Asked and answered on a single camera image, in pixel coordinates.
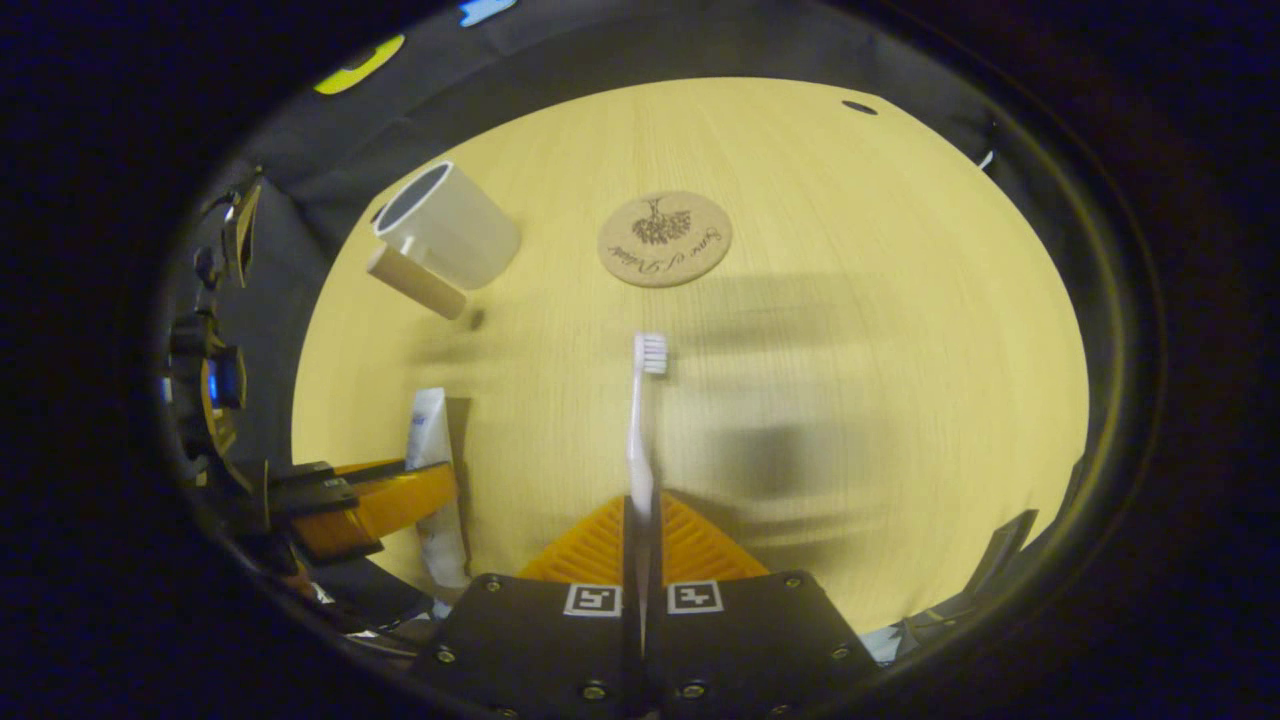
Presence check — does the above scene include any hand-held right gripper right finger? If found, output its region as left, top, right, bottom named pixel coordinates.
left=641, top=492, right=881, bottom=719

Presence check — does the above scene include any white toothbrush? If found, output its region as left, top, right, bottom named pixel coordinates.
left=625, top=331, right=670, bottom=593

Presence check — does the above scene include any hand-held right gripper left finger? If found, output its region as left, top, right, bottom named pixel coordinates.
left=415, top=495, right=642, bottom=719

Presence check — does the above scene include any black backdrop cloth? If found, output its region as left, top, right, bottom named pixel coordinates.
left=185, top=0, right=1006, bottom=471

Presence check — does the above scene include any white cup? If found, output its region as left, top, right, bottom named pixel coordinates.
left=365, top=160, right=522, bottom=322

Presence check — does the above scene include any white toothpaste tube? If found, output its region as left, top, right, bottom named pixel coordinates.
left=404, top=386, right=472, bottom=603

